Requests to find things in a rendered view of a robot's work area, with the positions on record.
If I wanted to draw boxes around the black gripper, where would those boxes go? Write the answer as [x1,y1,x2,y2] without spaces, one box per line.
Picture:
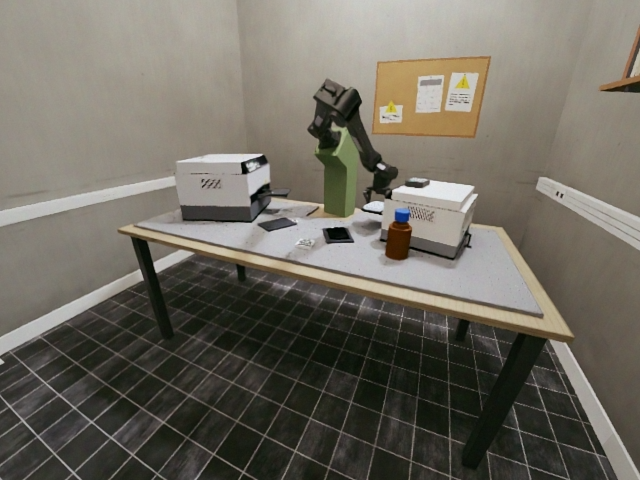
[362,176,391,204]

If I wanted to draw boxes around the brown bottle with blue cap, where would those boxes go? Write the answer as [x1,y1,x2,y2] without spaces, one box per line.
[385,209,412,260]

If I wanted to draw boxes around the white multi-well plate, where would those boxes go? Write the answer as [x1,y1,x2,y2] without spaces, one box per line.
[363,201,384,212]

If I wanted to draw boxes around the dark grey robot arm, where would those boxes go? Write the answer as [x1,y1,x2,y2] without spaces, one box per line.
[307,78,398,188]

